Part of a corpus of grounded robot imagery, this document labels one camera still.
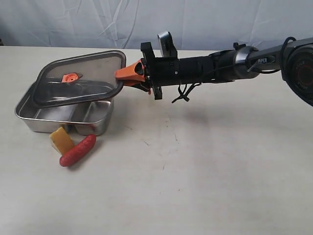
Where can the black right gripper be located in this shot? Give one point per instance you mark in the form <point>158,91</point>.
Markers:
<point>166,71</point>

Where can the dark lunchbox lid orange seal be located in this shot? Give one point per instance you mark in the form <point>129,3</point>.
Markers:
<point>79,79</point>

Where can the red sausage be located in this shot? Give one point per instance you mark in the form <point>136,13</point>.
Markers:
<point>78,152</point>

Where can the yellow cheese wedge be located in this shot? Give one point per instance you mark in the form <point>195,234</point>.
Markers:
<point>61,141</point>

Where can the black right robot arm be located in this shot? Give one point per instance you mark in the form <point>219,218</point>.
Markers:
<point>293,59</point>

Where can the steel two-compartment lunchbox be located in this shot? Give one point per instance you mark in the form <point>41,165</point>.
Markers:
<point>86,118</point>

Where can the blue-grey backdrop cloth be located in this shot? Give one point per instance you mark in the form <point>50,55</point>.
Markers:
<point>194,24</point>

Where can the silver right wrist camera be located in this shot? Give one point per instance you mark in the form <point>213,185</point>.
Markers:
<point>166,44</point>

